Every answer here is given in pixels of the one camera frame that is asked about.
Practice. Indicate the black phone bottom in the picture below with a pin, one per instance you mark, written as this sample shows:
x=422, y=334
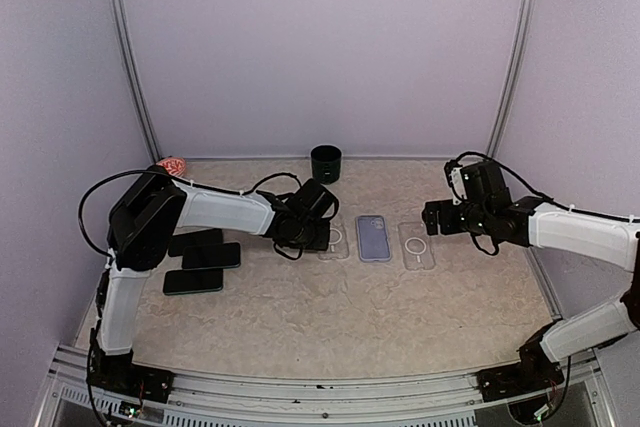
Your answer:
x=183, y=282

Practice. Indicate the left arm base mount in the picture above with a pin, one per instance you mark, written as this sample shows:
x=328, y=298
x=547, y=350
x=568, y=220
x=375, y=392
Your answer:
x=136, y=381

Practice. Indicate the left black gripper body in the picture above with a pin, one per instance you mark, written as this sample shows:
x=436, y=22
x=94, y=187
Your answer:
x=310, y=239

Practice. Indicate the black phone top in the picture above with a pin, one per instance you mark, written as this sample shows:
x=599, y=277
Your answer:
x=179, y=243

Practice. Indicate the right aluminium frame post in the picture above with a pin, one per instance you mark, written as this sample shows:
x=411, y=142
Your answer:
x=516, y=59

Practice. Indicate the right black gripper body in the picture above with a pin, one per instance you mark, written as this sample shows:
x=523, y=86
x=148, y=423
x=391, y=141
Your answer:
x=475, y=221

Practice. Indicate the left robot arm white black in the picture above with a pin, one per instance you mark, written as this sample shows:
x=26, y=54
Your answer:
x=141, y=226

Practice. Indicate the dark green mug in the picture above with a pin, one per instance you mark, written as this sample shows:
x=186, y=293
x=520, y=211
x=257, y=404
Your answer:
x=326, y=163

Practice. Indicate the black phone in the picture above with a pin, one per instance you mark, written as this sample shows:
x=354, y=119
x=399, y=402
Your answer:
x=179, y=243
x=215, y=256
x=183, y=282

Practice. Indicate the clear phone case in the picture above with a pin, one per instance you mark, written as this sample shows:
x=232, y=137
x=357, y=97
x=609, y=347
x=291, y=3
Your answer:
x=338, y=248
x=416, y=249

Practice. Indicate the red white patterned bowl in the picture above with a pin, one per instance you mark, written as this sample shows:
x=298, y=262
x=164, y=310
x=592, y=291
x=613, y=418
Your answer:
x=175, y=166

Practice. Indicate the lavender phone case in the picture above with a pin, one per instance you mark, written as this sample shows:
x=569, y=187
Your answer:
x=373, y=239

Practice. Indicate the aluminium frame post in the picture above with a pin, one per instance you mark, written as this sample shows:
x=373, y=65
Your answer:
x=126, y=51
x=516, y=59

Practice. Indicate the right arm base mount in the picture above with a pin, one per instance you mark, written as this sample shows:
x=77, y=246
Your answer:
x=511, y=381

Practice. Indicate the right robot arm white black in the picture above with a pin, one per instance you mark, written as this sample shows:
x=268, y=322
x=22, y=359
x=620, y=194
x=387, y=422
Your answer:
x=589, y=261

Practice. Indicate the left aluminium frame post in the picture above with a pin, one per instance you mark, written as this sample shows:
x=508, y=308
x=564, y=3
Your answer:
x=126, y=51

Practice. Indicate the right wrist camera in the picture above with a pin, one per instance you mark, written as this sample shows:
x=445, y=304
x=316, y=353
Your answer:
x=455, y=181

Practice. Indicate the front aluminium rail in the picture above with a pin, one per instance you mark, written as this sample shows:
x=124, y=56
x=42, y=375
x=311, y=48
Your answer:
x=208, y=399

